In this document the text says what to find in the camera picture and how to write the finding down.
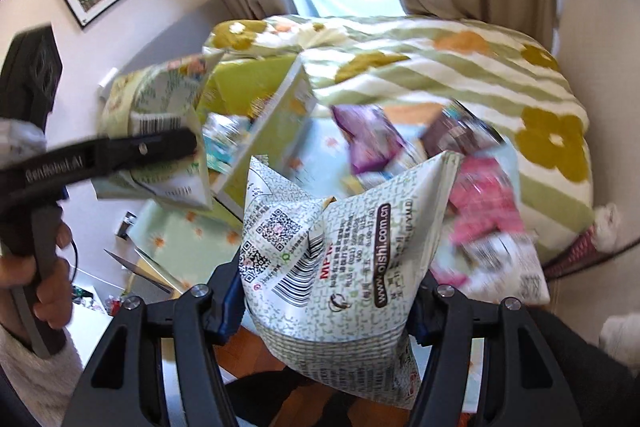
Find green cardboard box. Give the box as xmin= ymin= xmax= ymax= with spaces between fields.
xmin=198 ymin=54 xmax=319 ymax=228

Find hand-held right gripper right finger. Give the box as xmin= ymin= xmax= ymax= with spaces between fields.
xmin=407 ymin=274 xmax=583 ymax=427

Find person's left forearm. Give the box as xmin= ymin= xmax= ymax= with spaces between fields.
xmin=0 ymin=322 xmax=85 ymax=408

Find white green printed snack bag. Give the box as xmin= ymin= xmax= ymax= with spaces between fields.
xmin=97 ymin=52 xmax=223 ymax=210
xmin=240 ymin=150 xmax=463 ymax=410

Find dark brown snack packet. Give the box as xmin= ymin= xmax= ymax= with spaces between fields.
xmin=422 ymin=99 xmax=506 ymax=158

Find floral striped blanket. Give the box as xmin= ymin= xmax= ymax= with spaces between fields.
xmin=202 ymin=14 xmax=594 ymax=264

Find white fluffy slipper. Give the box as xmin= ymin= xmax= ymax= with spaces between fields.
xmin=592 ymin=202 xmax=624 ymax=253
xmin=599 ymin=313 xmax=640 ymax=364

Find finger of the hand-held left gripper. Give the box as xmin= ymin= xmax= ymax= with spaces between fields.
xmin=97 ymin=127 xmax=198 ymax=172

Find white wall switch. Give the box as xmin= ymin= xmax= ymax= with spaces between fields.
xmin=98 ymin=67 xmax=119 ymax=98

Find person's black pants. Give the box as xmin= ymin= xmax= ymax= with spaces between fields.
xmin=220 ymin=308 xmax=640 ymax=427

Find pink snack packet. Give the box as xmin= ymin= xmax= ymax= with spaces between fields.
xmin=446 ymin=157 xmax=527 ymax=249

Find person's left hand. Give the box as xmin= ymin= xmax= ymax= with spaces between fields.
xmin=0 ymin=223 xmax=74 ymax=343

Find white printed snack packet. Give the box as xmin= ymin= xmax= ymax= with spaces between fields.
xmin=434 ymin=232 xmax=551 ymax=306

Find light blue snack packet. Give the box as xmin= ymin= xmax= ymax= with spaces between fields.
xmin=204 ymin=113 xmax=252 ymax=172

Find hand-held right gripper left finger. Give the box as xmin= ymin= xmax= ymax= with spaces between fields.
xmin=62 ymin=264 xmax=247 ymax=427

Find purple snack packet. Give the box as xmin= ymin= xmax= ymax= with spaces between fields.
xmin=330 ymin=104 xmax=409 ymax=176

